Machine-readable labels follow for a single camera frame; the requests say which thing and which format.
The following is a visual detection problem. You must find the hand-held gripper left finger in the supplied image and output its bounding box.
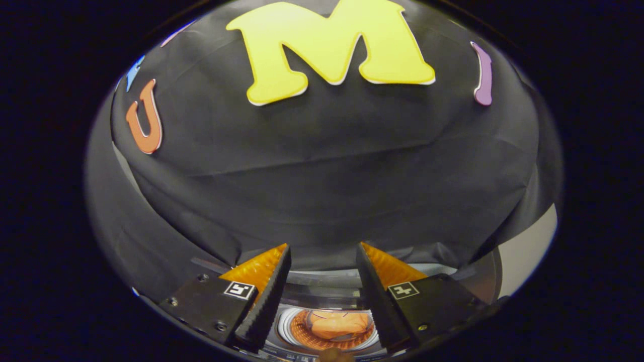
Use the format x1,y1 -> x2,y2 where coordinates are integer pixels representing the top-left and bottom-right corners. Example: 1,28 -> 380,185
158,243 -> 292,352

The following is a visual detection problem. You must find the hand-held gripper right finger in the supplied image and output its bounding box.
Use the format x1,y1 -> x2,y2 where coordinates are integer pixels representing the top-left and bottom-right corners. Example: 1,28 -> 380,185
355,241 -> 490,354

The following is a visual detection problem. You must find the orange polo shirt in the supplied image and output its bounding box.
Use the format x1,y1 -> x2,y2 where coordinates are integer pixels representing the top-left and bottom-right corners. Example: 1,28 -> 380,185
306,310 -> 376,341

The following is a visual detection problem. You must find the black backdrop cloth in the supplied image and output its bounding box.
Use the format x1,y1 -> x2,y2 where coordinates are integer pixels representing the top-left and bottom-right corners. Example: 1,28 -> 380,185
86,0 -> 563,305

